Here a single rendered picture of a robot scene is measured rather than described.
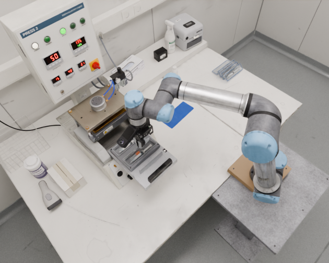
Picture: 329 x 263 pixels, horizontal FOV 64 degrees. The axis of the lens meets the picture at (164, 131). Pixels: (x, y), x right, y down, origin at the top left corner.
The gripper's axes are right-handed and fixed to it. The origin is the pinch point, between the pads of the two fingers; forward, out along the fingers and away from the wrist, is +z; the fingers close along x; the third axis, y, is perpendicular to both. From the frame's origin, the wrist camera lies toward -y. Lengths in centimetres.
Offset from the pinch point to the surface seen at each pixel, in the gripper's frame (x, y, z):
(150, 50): 73, 75, 24
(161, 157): -9.1, 6.0, 7.1
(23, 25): 43, -12, -53
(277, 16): 51, 249, 65
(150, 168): -9.4, -1.8, 7.2
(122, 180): 4.0, -12.6, 25.4
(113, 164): 9.5, -12.0, 13.6
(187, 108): 14, 54, 29
